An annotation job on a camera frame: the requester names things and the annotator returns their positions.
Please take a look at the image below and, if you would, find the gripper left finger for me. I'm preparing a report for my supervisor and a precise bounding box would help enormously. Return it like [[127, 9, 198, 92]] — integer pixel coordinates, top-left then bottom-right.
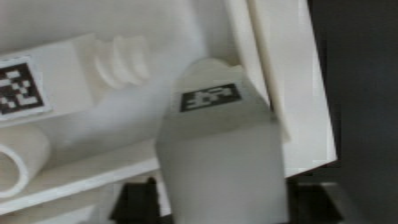
[[109, 177, 173, 224]]

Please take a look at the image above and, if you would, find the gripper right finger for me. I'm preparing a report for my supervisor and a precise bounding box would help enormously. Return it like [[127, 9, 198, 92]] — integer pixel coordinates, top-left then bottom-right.
[[287, 178, 369, 224]]

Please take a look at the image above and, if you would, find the white leg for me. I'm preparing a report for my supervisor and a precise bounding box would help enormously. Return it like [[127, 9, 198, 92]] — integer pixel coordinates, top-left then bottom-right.
[[0, 34, 150, 128], [157, 59, 289, 224]]

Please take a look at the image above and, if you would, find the white square tabletop part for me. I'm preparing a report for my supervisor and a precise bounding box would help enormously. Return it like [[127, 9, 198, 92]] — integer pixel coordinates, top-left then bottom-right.
[[0, 0, 340, 224]]

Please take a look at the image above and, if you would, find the white leg on tabletop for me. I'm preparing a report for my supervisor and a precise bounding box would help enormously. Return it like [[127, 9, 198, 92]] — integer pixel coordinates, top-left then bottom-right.
[[0, 34, 150, 128]]

